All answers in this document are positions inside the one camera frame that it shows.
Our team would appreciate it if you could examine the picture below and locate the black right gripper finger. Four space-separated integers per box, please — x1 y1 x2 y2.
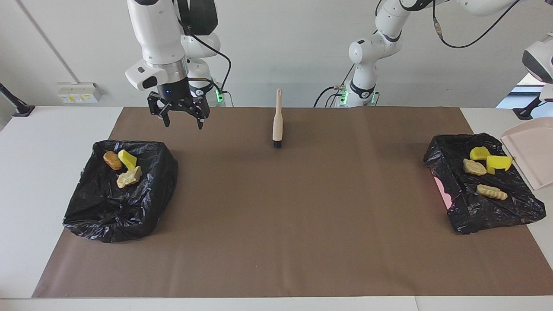
148 93 174 129
190 97 211 130

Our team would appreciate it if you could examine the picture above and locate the green and yellow sponge scrap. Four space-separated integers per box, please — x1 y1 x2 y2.
118 149 138 170

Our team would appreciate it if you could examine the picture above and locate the brown oval sponge lump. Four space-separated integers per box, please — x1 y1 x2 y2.
103 151 123 171

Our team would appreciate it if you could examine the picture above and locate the beige handled black bristle brush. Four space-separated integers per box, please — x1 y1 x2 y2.
272 89 284 149

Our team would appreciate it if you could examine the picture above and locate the pale jagged sponge scrap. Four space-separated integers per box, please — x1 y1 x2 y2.
116 166 143 189

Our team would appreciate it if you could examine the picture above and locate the beige sponge scrap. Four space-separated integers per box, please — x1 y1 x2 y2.
463 158 487 176
477 184 509 201

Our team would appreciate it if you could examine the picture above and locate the beige plastic dustpan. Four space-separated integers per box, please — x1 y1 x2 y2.
500 117 553 191

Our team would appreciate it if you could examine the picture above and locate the black bag lined bin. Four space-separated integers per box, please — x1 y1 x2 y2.
63 139 178 243

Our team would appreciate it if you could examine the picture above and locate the black bag over pink bin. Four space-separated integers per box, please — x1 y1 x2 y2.
423 133 547 235

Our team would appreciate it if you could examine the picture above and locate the black clamp stand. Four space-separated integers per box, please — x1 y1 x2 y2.
513 93 545 121
0 83 36 118

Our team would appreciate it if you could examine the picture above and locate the brown paper table mat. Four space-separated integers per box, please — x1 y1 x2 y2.
32 106 553 298

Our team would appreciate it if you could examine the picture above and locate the white wall socket box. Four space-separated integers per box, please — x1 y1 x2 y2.
57 82 103 104

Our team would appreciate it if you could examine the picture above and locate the black left base cable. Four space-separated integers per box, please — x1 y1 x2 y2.
313 69 356 108

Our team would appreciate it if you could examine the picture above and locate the white wall conduit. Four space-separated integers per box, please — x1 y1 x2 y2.
16 0 79 83

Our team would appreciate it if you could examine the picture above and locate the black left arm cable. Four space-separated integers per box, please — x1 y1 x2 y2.
433 0 519 49

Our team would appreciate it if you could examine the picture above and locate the bright window with dark frame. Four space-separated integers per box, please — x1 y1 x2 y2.
496 45 553 108

